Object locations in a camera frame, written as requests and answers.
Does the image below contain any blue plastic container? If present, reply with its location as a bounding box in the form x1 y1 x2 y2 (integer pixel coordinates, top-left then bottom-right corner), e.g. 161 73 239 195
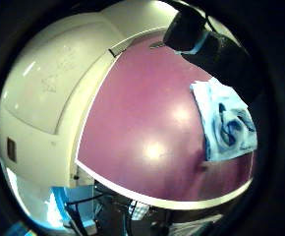
49 185 97 231

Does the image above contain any white cloth with blue print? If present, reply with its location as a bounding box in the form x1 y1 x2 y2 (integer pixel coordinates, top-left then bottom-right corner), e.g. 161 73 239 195
190 77 258 162

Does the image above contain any brown wall plate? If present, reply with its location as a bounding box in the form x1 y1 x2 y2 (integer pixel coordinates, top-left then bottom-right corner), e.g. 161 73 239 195
6 137 18 163

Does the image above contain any black cable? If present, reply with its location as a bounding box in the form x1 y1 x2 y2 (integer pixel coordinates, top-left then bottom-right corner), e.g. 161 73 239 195
65 192 106 208

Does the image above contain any white checkered cloth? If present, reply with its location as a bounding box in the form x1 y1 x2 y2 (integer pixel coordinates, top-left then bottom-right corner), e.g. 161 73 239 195
128 200 150 221

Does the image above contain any white whiteboard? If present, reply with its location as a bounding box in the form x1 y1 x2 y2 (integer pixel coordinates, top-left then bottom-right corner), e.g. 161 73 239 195
0 20 118 136

